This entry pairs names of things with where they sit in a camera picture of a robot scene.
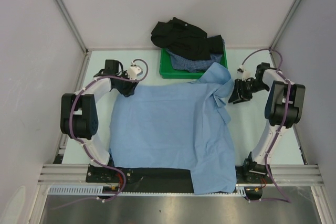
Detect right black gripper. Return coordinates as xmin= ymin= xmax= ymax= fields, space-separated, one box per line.
xmin=228 ymin=78 xmax=269 ymax=104

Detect light blue long sleeve shirt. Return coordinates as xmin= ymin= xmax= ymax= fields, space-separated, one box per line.
xmin=110 ymin=63 xmax=237 ymax=195

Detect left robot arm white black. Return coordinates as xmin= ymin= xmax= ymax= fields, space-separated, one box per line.
xmin=60 ymin=60 xmax=143 ymax=182

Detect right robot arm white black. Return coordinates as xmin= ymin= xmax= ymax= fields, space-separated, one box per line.
xmin=228 ymin=62 xmax=306 ymax=184

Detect black long sleeve shirt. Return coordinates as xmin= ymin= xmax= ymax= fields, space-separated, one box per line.
xmin=151 ymin=17 xmax=224 ymax=61

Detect dark blue checked shirt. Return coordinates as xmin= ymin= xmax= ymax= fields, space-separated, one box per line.
xmin=165 ymin=34 xmax=225 ymax=73

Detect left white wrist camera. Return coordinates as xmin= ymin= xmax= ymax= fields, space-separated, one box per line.
xmin=127 ymin=61 xmax=143 ymax=80

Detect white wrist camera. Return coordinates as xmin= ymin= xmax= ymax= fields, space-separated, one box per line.
xmin=127 ymin=61 xmax=143 ymax=80
xmin=237 ymin=65 xmax=251 ymax=81

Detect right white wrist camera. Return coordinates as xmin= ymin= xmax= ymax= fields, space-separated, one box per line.
xmin=237 ymin=65 xmax=251 ymax=81

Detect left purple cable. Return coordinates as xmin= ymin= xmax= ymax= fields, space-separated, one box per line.
xmin=49 ymin=58 xmax=149 ymax=210

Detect purple cable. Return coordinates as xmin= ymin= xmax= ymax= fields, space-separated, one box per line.
xmin=49 ymin=58 xmax=149 ymax=210
xmin=240 ymin=48 xmax=292 ymax=204

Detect aluminium frame rail front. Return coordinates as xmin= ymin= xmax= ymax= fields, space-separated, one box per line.
xmin=39 ymin=164 xmax=324 ymax=186

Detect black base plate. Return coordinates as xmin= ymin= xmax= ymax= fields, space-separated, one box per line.
xmin=86 ymin=164 xmax=264 ymax=194

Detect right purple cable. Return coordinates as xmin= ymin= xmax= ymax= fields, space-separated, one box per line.
xmin=240 ymin=48 xmax=292 ymax=204

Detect white slotted cable duct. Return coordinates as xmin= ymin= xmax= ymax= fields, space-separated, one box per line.
xmin=49 ymin=185 xmax=103 ymax=195

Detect left aluminium corner post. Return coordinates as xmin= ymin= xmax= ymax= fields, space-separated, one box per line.
xmin=54 ymin=0 xmax=88 ymax=55

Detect aluminium corner post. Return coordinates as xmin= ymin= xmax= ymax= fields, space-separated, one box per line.
xmin=54 ymin=0 xmax=88 ymax=55
xmin=268 ymin=0 xmax=317 ymax=51

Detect right aluminium corner post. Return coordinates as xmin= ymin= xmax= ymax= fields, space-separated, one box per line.
xmin=268 ymin=0 xmax=317 ymax=51

